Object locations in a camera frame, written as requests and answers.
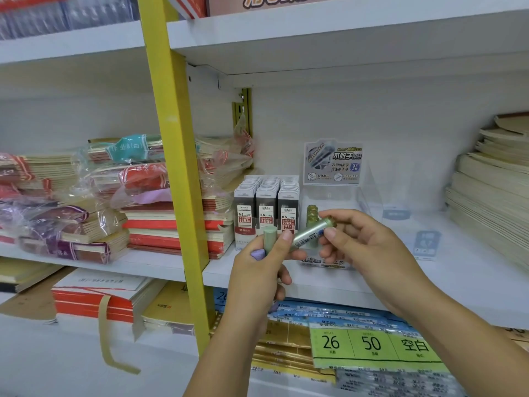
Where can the person's left forearm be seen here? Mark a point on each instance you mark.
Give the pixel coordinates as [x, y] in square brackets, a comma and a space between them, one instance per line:
[223, 363]

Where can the pink paper sheet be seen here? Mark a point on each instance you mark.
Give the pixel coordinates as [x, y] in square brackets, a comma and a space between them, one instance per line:
[155, 197]

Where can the wrapped red-band notebook stack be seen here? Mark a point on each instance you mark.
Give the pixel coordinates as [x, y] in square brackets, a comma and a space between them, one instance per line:
[49, 169]

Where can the yellow shelf post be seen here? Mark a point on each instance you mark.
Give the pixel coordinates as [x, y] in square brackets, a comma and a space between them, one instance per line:
[173, 119]

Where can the person's left hand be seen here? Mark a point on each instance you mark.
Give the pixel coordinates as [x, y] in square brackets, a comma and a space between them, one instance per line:
[252, 285]

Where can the clear pen packs red label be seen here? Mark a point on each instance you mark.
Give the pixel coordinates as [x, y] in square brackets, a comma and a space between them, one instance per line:
[62, 18]

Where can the stack of gold paper packs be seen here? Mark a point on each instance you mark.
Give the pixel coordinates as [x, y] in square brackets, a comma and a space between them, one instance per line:
[285, 334]

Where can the red white receipt book bundle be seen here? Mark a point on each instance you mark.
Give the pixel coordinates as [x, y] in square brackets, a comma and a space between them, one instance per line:
[87, 301]

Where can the person's right hand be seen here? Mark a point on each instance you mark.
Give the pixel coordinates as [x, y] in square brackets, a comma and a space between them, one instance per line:
[380, 260]

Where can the red white striped pack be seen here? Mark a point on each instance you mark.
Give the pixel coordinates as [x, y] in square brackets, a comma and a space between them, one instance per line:
[186, 6]

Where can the rows of lead cases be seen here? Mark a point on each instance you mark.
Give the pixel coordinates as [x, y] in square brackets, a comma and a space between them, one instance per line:
[264, 198]

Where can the tan notebooks with black spine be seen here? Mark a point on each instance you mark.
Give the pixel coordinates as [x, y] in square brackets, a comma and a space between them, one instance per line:
[20, 272]

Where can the red-spine notebook stack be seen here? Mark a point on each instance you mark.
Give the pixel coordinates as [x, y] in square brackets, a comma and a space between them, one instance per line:
[153, 225]

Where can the person's right forearm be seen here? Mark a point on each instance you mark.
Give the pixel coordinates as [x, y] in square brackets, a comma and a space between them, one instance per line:
[467, 347]

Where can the stack of blue paper packs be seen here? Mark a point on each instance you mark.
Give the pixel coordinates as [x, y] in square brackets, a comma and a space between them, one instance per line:
[330, 312]

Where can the wrapped red-band notebook pack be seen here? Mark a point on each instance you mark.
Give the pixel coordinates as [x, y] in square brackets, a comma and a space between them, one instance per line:
[140, 177]

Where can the wrapped purple-band notebook stack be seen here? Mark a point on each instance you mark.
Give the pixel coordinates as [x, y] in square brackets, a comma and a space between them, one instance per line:
[95, 252]

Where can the beige notebook stack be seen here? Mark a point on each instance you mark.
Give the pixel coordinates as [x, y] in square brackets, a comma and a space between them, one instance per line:
[492, 202]
[516, 336]

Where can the crumpled plastic-wrapped notebook pack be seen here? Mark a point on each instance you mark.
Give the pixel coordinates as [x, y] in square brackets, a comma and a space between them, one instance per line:
[223, 157]

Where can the yellow notebook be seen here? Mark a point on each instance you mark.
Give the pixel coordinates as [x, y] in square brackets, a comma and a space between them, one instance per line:
[169, 305]

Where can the clear display of green purple tubes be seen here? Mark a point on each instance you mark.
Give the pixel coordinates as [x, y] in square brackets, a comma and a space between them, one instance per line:
[330, 161]

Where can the clear box with blue label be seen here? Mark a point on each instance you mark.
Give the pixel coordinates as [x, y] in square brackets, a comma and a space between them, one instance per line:
[427, 243]

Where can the yellow slotted bracket rail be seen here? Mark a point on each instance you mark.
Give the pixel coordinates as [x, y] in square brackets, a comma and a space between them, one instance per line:
[244, 111]

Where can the brown kraft folder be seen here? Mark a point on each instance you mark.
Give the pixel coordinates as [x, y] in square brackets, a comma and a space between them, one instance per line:
[29, 301]

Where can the orange pink sign board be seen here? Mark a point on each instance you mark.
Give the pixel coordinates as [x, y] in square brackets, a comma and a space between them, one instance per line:
[231, 4]

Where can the wrapped teal-band notebook pack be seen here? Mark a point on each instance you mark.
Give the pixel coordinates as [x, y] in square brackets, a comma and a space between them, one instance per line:
[128, 148]

